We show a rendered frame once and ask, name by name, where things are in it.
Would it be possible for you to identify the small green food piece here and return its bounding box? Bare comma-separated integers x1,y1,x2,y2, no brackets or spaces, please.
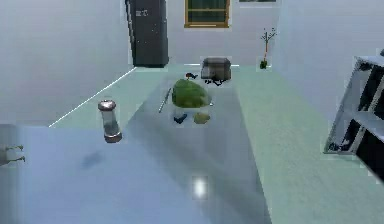
193,112,212,125

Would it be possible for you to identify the small black object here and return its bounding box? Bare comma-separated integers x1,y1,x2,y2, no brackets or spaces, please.
173,113,188,125

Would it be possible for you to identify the silver knife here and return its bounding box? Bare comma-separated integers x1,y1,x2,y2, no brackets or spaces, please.
158,87,172,114

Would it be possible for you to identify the grey toaster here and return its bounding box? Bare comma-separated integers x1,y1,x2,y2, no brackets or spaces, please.
200,57,232,81

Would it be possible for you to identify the grey table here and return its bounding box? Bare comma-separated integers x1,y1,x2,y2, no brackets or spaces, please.
0,65,273,224

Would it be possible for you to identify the glass salt shaker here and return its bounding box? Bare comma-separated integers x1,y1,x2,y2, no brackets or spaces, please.
97,99,123,144

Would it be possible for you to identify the black fridge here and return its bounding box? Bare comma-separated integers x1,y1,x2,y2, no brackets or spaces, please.
125,0,170,69

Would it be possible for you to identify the bare twig house plant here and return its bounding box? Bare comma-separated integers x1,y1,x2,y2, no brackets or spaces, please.
259,27,278,70

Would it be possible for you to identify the white shelf unit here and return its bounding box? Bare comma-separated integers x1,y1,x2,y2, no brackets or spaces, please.
323,54,384,184

